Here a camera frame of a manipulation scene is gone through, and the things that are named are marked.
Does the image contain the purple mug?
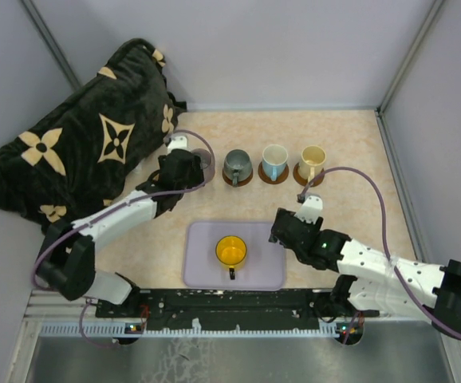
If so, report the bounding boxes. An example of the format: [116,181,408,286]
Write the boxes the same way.
[191,148,215,183]

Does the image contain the dark brown coaster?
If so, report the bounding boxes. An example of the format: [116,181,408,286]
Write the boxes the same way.
[293,163,325,188]
[222,168,254,188]
[258,161,290,185]

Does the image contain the grey mug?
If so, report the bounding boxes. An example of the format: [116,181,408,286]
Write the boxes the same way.
[223,149,253,178]

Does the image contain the cream mug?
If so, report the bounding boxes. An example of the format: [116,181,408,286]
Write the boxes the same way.
[297,145,326,185]

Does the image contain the yellow mug black handle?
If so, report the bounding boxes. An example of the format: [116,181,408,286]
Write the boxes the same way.
[215,235,248,281]

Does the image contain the white mug blue handle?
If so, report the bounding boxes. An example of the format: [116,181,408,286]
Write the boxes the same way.
[262,144,288,182]

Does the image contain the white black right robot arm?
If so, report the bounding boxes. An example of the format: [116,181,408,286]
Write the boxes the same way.
[270,208,461,341]

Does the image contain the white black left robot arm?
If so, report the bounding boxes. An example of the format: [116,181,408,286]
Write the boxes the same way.
[32,149,204,317]

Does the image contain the lavender plastic tray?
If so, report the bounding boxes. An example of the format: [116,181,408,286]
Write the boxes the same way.
[183,220,286,291]

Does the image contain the black floral plush blanket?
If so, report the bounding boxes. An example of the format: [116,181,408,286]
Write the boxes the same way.
[0,38,186,228]

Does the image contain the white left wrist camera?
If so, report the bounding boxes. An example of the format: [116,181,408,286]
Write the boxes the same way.
[166,134,189,154]

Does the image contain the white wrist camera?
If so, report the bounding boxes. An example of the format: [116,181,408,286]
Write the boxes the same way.
[295,194,323,224]
[166,134,189,154]

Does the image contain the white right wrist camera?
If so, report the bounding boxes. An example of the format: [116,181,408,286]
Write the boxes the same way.
[295,194,323,224]

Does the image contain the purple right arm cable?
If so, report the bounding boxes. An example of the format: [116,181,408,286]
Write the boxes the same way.
[296,166,461,343]

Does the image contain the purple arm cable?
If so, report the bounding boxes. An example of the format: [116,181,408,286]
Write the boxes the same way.
[296,166,461,343]
[33,129,215,348]

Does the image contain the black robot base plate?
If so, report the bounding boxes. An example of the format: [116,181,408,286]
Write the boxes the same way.
[94,286,380,332]

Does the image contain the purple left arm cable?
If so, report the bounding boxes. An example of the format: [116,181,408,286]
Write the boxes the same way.
[33,129,215,348]

